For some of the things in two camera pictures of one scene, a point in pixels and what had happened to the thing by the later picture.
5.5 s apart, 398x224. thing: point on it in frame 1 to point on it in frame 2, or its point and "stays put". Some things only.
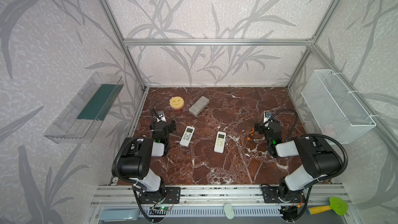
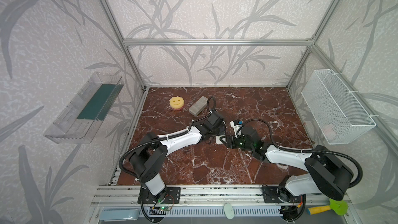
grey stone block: x=199 y=106 stays put
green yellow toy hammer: x=339 y=205 stays put
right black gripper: x=267 y=127 to x=230 y=141
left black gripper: x=160 y=127 to x=219 y=130
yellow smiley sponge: x=176 y=102 stays put
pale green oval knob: x=229 y=211 stays put
